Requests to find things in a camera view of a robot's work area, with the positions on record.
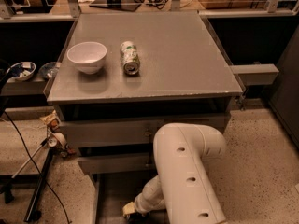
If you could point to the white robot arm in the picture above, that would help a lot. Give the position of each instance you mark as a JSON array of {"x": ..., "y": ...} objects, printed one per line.
[{"x": 181, "y": 186}]

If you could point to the dark glass bowl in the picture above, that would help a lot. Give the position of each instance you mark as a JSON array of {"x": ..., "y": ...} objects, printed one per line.
[{"x": 48, "y": 70}]

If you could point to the black monitor stand base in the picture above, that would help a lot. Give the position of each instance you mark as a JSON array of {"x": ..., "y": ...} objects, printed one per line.
[{"x": 120, "y": 5}]

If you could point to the white bowl with items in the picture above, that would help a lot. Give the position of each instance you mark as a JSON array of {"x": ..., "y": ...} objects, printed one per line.
[{"x": 22, "y": 71}]

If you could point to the white ceramic bowl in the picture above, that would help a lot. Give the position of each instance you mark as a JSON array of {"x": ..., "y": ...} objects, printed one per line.
[{"x": 88, "y": 57}]

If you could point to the green white soda can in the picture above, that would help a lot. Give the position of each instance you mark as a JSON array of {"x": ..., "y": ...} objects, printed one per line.
[{"x": 129, "y": 58}]

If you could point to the black stand leg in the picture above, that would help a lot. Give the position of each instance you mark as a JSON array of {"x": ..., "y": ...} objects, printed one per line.
[{"x": 32, "y": 213}]

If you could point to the blue pepsi can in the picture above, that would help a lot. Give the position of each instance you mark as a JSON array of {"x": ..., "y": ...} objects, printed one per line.
[{"x": 135, "y": 217}]

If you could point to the open grey bottom drawer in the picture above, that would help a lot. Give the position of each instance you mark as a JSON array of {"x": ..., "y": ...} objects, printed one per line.
[{"x": 118, "y": 189}]

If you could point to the roll of tape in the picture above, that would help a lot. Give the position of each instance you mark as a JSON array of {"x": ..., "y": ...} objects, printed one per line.
[{"x": 57, "y": 140}]

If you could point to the grey top drawer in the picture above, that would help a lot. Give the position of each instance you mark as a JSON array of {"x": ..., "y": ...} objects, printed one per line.
[{"x": 106, "y": 133}]

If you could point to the grey side shelf beam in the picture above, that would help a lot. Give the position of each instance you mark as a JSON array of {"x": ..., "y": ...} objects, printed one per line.
[{"x": 256, "y": 74}]

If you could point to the grey middle drawer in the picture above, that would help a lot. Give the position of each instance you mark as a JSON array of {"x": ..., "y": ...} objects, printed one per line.
[{"x": 100, "y": 160}]

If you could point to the grey drawer cabinet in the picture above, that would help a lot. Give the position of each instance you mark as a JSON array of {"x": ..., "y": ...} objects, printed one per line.
[{"x": 182, "y": 72}]

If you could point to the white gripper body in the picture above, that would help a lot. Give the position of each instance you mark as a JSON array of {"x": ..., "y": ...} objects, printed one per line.
[{"x": 139, "y": 203}]

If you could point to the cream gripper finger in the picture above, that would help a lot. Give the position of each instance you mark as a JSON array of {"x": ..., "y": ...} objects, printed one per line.
[{"x": 128, "y": 209}]

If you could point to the crumpled snack bag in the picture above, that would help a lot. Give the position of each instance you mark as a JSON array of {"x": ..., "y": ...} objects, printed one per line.
[{"x": 51, "y": 120}]

